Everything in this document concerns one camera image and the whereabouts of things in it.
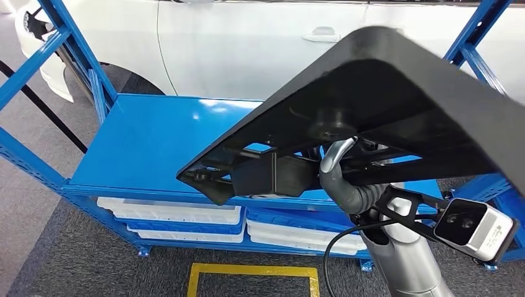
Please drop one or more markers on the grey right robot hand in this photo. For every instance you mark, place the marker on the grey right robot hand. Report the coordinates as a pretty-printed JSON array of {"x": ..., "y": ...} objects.
[{"x": 340, "y": 192}]

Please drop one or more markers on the black plastic plate frame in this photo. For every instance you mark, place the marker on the black plastic plate frame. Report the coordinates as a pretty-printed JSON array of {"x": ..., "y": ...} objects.
[{"x": 389, "y": 82}]

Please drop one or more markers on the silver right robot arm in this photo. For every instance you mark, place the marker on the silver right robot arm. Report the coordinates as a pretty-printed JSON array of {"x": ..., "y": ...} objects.
[{"x": 402, "y": 266}]

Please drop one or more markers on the blue plastic crate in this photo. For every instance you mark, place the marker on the blue plastic crate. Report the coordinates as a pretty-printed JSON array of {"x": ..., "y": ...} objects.
[{"x": 184, "y": 227}]

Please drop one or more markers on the white car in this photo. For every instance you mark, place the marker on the white car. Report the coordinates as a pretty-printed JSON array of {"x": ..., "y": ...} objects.
[{"x": 246, "y": 49}]

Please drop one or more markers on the black barrier belt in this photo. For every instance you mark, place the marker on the black barrier belt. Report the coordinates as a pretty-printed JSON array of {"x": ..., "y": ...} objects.
[{"x": 49, "y": 110}]

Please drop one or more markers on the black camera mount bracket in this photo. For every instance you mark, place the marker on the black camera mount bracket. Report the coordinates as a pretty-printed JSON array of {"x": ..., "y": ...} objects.
[{"x": 381, "y": 201}]

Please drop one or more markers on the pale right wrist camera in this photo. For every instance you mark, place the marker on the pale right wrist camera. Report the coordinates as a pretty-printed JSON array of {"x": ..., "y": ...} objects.
[{"x": 484, "y": 233}]

